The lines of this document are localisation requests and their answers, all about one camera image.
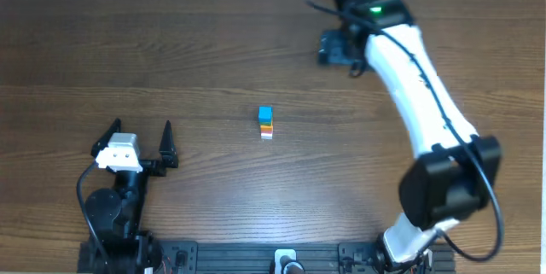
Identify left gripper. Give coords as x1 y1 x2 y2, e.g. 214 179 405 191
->
90 118 179 178

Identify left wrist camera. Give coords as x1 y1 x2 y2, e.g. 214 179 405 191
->
94 131 144 174

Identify mounting rail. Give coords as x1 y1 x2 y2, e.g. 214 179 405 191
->
76 239 456 274

